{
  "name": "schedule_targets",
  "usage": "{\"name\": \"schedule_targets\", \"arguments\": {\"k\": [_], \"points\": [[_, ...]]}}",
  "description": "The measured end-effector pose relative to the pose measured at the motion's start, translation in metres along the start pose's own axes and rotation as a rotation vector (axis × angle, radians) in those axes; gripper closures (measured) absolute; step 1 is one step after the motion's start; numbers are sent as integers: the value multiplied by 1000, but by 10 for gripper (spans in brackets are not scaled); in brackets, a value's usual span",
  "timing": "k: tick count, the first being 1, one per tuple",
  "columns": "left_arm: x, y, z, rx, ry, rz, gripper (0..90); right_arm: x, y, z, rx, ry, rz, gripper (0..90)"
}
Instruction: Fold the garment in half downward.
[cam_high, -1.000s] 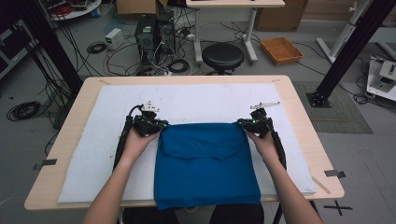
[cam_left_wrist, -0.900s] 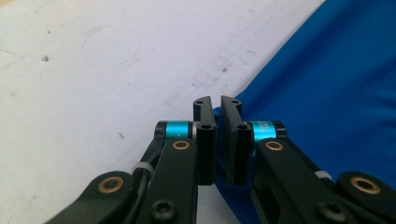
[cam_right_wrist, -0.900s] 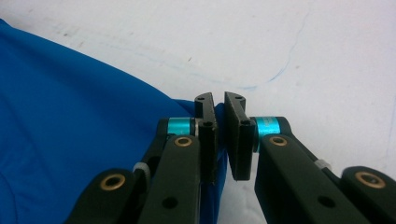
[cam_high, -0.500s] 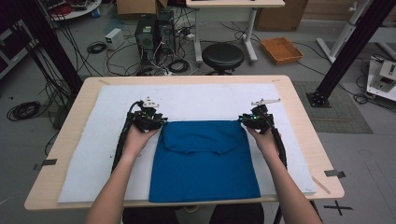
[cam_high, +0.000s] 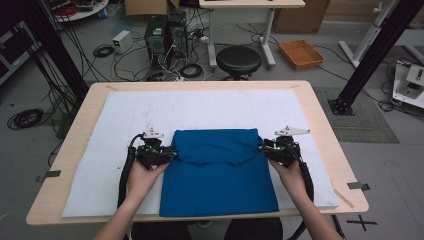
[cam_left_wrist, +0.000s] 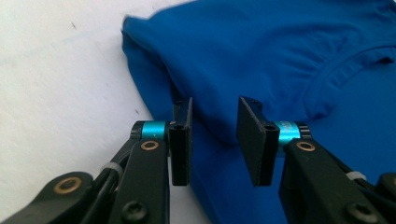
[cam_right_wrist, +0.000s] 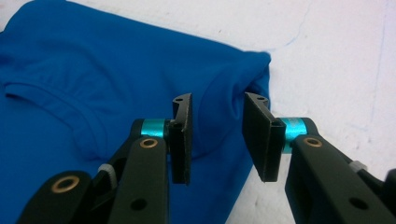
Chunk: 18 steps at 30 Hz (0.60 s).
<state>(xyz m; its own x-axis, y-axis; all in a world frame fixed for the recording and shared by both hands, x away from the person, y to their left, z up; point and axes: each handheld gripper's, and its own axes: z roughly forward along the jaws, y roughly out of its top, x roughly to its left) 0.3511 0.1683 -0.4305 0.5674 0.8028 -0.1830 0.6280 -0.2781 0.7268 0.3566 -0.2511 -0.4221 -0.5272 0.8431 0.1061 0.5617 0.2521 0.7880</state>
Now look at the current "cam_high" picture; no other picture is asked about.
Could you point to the grey floor mat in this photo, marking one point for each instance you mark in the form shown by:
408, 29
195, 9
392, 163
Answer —
366, 120

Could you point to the white foam mat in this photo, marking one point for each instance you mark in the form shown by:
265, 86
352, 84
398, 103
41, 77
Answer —
200, 110

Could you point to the white metal stand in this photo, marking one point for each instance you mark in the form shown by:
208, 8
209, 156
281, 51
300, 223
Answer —
366, 36

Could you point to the white device on board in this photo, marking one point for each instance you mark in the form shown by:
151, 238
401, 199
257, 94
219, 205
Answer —
411, 85

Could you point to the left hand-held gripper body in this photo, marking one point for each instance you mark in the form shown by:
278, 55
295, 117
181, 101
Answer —
151, 155

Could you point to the person's right hand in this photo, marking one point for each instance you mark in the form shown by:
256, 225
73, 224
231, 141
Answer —
291, 180

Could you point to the black round stool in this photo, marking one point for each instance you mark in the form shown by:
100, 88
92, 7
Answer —
238, 60

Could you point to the large cardboard box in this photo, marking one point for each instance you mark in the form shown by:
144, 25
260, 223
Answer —
300, 16

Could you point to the orange basket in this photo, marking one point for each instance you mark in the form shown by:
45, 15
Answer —
301, 53

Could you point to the person's dark pants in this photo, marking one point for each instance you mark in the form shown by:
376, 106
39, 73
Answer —
253, 231

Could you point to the grey tape strip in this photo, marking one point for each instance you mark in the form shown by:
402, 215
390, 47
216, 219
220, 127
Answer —
50, 174
359, 186

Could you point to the person's left hand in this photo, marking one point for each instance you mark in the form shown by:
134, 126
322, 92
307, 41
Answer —
143, 181

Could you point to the white power supply box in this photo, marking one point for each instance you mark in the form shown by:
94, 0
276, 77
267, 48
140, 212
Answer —
122, 41

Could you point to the light wooden table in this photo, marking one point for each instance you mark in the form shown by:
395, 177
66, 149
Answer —
50, 196

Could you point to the black frame post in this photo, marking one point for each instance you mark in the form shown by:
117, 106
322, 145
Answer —
56, 53
376, 50

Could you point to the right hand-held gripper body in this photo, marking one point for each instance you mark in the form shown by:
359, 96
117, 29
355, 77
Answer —
285, 151

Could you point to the small cardboard box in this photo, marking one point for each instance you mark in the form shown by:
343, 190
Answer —
146, 7

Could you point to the blue t-shirt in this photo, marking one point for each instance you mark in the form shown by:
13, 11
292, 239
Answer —
216, 186

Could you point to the white desk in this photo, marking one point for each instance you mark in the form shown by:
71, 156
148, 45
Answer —
250, 3

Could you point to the black computer tower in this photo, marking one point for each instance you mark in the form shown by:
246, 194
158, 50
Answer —
177, 33
155, 38

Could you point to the round white table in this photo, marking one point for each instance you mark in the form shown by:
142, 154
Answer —
83, 10

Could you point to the black tape cross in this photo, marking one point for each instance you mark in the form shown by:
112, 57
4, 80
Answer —
362, 222

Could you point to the grey metal rack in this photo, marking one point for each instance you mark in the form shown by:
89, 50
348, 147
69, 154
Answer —
13, 53

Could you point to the thin wooden stick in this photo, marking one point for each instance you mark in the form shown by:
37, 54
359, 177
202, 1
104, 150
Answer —
344, 198

